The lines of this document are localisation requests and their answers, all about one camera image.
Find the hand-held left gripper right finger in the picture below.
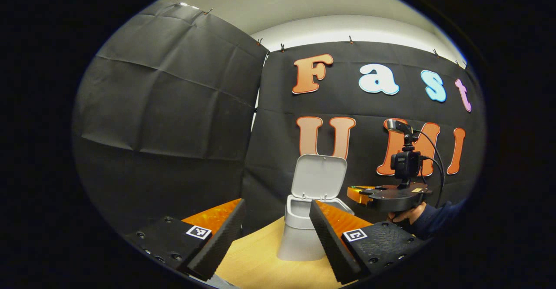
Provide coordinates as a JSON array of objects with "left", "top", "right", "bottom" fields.
[{"left": 309, "top": 199, "right": 430, "bottom": 285}]

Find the black camera cable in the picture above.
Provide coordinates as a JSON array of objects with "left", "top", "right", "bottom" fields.
[{"left": 412, "top": 129, "right": 446, "bottom": 208}]

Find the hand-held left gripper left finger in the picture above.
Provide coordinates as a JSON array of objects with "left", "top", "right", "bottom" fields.
[{"left": 123, "top": 198, "right": 248, "bottom": 282}]

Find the white desktop garbage bin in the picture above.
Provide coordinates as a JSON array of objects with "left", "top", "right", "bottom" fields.
[{"left": 277, "top": 154, "right": 355, "bottom": 262}]

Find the black backdrop cloth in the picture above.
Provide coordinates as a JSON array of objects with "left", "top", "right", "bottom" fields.
[{"left": 72, "top": 0, "right": 486, "bottom": 237}]

